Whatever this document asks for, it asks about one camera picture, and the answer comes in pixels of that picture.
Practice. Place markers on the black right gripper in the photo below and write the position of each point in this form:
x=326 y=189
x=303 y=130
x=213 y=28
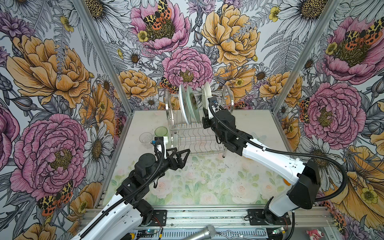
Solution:
x=206 y=122

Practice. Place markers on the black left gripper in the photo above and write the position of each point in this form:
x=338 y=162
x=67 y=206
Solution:
x=181 y=163

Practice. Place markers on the cream floral plate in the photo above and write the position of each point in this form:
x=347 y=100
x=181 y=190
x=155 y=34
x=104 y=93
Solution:
x=206 y=94

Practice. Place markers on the green plastic tumbler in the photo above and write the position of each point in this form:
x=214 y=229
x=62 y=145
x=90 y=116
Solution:
x=162 y=134

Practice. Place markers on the clear plastic tumbler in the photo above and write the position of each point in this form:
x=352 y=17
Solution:
x=146 y=139

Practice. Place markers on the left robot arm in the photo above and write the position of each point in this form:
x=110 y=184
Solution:
x=127 y=209

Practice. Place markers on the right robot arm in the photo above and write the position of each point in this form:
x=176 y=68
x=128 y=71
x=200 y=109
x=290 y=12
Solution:
x=304 y=177

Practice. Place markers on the steel two-tier dish rack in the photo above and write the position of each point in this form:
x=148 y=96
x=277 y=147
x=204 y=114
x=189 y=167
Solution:
x=193 y=136

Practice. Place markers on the pale green plate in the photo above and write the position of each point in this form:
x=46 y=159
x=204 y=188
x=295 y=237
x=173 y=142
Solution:
x=192 y=105

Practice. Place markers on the white plate red pattern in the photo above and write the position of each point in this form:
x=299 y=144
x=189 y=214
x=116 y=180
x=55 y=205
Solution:
x=183 y=104

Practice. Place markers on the silver microphone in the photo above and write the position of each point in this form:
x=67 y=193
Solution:
x=206 y=233

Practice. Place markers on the green circuit board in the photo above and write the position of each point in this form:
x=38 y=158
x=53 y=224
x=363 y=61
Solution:
x=146 y=233

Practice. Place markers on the orange soda can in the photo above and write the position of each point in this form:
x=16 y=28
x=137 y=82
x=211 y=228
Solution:
x=286 y=182

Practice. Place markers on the pink toy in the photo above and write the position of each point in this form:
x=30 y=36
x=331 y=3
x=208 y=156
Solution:
x=315 y=234

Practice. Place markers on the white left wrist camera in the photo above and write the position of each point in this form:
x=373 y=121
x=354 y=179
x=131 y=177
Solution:
x=159 y=149

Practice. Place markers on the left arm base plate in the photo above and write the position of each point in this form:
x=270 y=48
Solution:
x=159 y=218

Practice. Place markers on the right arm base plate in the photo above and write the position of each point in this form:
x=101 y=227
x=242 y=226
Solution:
x=257 y=217

